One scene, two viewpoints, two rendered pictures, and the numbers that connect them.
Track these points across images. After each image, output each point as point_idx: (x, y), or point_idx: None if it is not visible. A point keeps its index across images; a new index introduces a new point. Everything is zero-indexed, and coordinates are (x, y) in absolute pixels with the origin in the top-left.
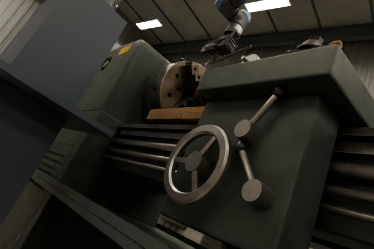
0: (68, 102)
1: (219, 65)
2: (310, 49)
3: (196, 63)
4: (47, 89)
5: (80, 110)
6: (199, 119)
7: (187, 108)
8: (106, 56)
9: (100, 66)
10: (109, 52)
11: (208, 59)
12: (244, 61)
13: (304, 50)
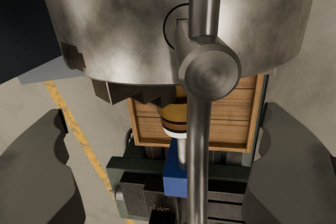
0: (70, 77)
1: (260, 142)
2: (118, 211)
3: (104, 81)
4: (57, 79)
5: (79, 76)
6: (126, 147)
7: (131, 123)
8: (28, 70)
9: (39, 65)
10: (23, 73)
11: (179, 68)
12: (112, 190)
13: (118, 210)
